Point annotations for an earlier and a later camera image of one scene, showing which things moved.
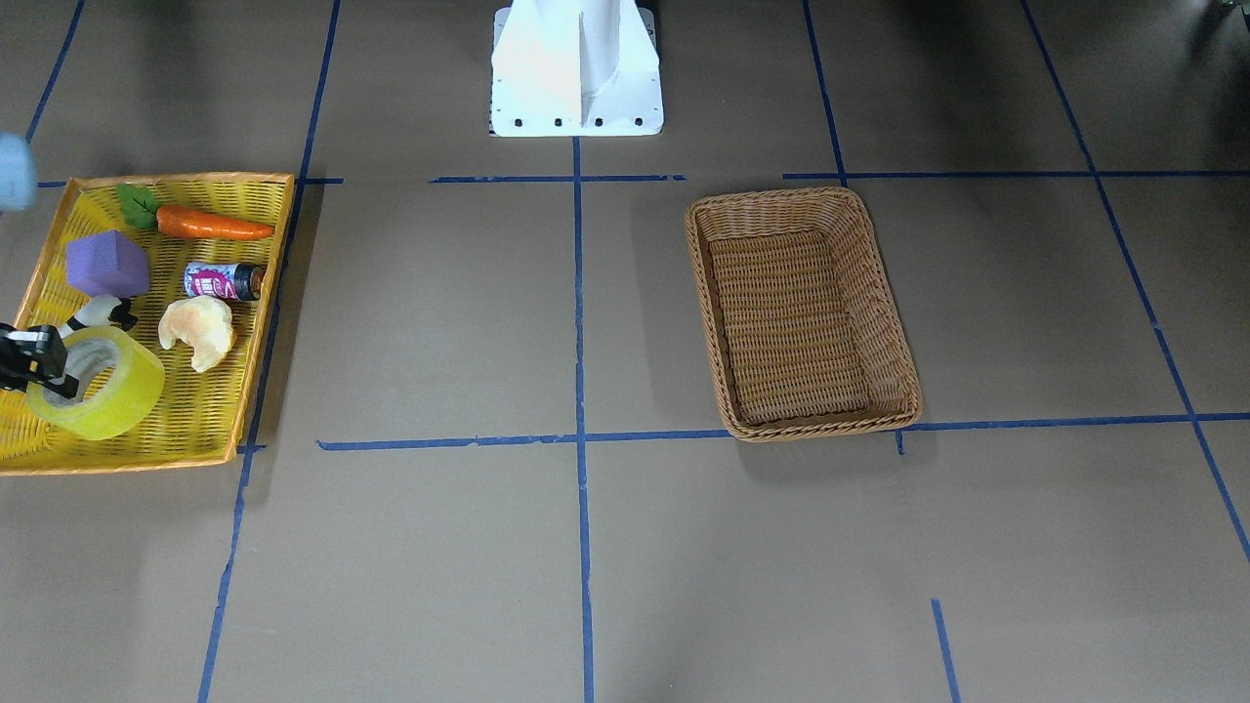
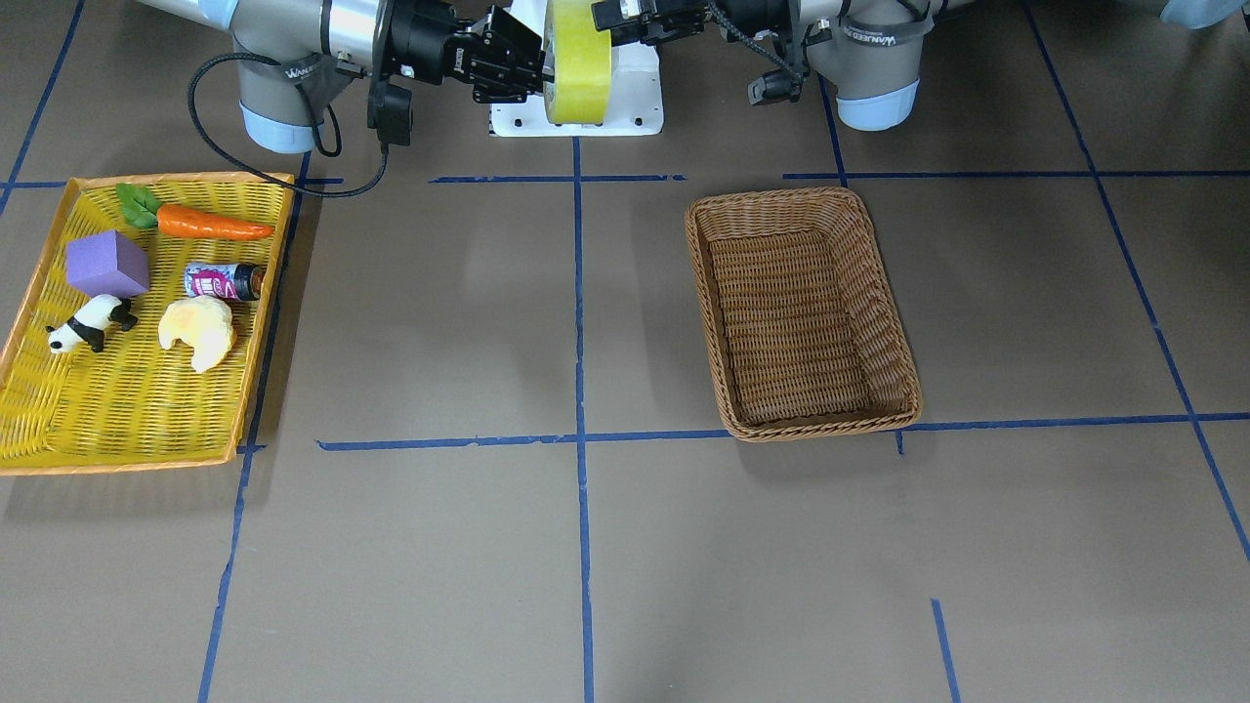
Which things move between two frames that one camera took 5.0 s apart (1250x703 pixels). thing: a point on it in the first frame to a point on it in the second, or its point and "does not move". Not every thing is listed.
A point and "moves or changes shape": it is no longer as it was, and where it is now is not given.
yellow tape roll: (121, 378) moves or changes shape
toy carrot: (141, 210) does not move
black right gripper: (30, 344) to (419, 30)
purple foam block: (106, 264) does not move
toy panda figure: (102, 310) does not move
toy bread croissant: (203, 321) does not move
